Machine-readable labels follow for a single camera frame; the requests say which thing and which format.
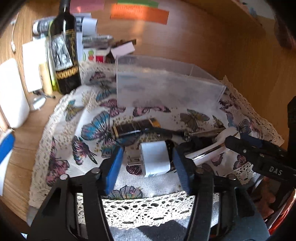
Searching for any butterfly print lace cloth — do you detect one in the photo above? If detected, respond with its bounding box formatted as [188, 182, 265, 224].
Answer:
[29, 60, 283, 229]

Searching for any silver metal tube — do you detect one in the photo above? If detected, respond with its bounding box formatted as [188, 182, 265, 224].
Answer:
[184, 128, 226, 141]

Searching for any white charging cable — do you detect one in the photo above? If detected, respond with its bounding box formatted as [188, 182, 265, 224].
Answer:
[10, 12, 20, 53]

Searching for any white rounded device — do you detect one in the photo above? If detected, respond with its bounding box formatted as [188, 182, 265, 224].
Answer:
[1, 58, 30, 128]

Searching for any blue white box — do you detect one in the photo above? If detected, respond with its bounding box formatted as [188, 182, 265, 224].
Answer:
[0, 129, 15, 196]

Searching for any clear plastic storage box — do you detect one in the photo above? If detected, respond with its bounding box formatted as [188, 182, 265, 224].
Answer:
[115, 55, 226, 108]

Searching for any white paper sheet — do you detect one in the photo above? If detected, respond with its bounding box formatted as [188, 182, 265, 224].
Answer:
[22, 38, 47, 92]

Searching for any white card box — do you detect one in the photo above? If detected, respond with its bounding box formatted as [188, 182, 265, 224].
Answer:
[111, 42, 135, 59]

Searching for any orange sticky note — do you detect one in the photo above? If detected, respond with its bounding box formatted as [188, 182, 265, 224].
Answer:
[110, 4, 169, 25]

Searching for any small round mirror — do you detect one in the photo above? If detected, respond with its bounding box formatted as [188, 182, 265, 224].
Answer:
[29, 96, 47, 111]

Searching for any green sticky note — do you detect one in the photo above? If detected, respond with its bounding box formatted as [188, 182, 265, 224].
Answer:
[117, 0, 159, 8]

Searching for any stack of booklets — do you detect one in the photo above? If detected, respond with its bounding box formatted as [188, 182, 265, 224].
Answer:
[82, 35, 113, 63]

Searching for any dark wine bottle elephant label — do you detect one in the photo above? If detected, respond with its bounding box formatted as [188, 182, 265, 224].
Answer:
[49, 1, 81, 95]

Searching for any pink sticky note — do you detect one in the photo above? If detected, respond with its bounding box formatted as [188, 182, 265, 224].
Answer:
[70, 0, 105, 13]

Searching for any white power plug adapter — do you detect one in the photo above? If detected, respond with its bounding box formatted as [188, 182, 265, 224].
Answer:
[126, 141, 171, 177]

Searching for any black gold lighter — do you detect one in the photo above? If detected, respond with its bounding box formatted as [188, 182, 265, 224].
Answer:
[112, 118, 161, 138]

